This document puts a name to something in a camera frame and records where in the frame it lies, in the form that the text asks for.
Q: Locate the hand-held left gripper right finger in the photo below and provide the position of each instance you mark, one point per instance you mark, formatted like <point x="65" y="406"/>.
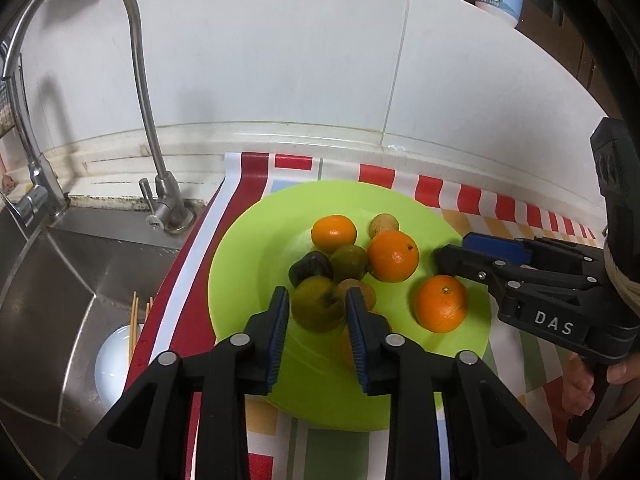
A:
<point x="357" y="350"/>

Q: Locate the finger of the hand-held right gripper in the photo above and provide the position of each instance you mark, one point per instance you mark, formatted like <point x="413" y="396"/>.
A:
<point x="465" y="262"/>
<point x="492" y="246"/>

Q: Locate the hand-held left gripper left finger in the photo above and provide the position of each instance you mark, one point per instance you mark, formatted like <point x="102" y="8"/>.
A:
<point x="280" y="340"/>

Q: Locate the small orange tangerine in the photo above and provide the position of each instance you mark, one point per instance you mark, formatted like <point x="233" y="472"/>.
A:
<point x="334" y="232"/>
<point x="346" y="350"/>

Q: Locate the brown longan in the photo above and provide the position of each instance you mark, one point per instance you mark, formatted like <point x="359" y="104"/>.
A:
<point x="367" y="296"/>
<point x="384" y="224"/>

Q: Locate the dark purple plum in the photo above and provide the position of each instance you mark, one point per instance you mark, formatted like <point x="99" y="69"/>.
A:
<point x="299" y="272"/>
<point x="321" y="261"/>

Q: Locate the large orange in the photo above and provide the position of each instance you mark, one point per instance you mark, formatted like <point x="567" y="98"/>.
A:
<point x="393" y="256"/>

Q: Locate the lime green plate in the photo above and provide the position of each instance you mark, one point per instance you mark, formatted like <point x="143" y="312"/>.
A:
<point x="260" y="240"/>

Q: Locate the person's right hand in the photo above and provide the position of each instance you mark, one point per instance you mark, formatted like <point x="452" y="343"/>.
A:
<point x="577" y="385"/>

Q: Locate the colourful striped table mat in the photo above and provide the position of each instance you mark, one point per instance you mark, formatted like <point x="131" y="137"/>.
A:
<point x="200" y="280"/>

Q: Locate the wooden chopstick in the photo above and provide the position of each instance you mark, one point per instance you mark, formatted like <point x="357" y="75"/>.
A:
<point x="133" y="320"/>
<point x="148" y="307"/>

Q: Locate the white bowl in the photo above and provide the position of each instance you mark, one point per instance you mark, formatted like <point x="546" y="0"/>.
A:
<point x="112" y="370"/>

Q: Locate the tall gooseneck steel faucet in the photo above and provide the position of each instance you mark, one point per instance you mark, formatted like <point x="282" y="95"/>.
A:
<point x="167" y="205"/>

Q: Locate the stainless steel sink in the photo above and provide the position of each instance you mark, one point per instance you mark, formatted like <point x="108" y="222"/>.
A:
<point x="65" y="280"/>

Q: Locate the steel pull-down faucet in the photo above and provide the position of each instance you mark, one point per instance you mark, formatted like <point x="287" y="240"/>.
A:
<point x="42" y="185"/>

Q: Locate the dark wooden window frame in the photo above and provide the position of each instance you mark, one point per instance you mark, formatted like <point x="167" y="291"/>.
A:
<point x="600" y="20"/>

